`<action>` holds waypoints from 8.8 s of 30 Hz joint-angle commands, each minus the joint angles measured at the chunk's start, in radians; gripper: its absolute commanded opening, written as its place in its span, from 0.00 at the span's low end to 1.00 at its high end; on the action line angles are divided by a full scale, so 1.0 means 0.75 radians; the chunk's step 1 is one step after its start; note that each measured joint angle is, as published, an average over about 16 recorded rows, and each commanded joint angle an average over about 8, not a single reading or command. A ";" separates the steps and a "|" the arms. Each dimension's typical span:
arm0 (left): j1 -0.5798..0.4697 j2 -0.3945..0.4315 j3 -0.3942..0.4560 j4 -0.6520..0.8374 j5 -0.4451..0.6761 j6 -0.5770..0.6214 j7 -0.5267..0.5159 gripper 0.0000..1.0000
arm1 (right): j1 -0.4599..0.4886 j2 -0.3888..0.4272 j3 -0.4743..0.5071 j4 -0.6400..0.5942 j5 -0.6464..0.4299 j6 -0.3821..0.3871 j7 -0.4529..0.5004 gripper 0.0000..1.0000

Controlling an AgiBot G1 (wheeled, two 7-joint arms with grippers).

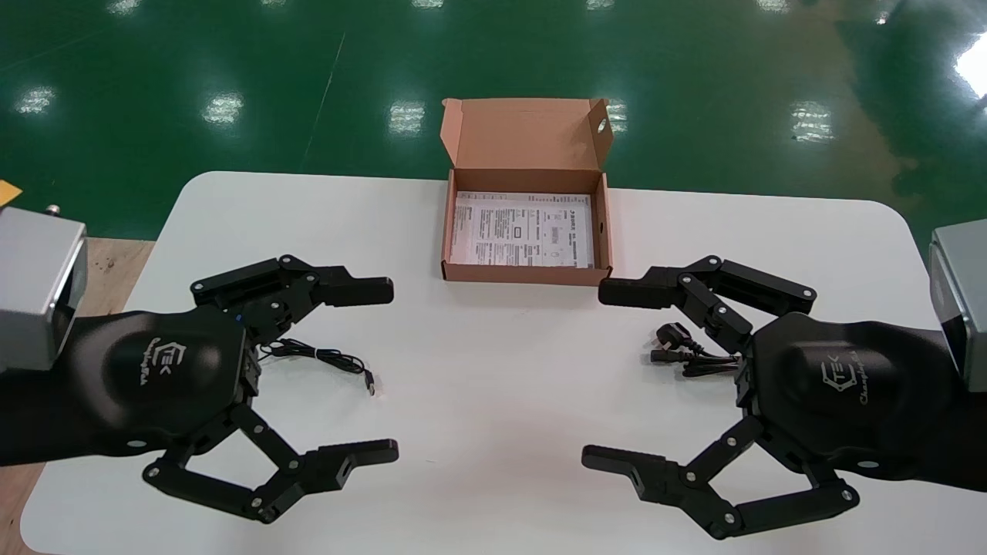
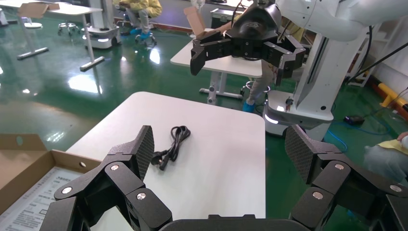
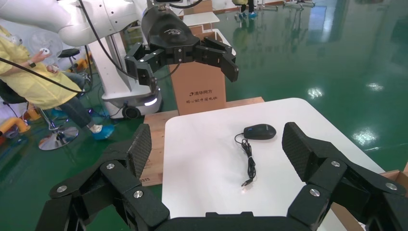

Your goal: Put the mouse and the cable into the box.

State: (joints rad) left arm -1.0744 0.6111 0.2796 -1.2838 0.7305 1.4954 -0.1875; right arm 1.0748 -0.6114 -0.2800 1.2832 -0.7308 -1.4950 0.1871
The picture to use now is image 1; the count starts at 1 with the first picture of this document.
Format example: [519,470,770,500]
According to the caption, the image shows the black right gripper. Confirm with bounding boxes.
[581,256,987,540]

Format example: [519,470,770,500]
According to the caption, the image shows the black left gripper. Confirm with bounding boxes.
[0,254,399,526]

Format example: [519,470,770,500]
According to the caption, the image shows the thin black USB cable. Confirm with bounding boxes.
[258,339,378,398]

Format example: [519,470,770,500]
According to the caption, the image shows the black power cord with plug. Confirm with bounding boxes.
[650,322,741,378]

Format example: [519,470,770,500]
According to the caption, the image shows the brown cardboard storage box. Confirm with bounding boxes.
[440,97,615,287]

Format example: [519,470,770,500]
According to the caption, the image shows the white printed manual sheet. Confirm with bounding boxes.
[450,191,596,269]

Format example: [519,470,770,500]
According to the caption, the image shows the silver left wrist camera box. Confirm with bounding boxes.
[0,205,87,372]

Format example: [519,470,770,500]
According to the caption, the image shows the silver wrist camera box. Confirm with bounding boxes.
[929,220,987,394]
[0,205,87,372]

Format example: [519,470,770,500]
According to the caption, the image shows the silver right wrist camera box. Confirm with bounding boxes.
[929,220,987,394]

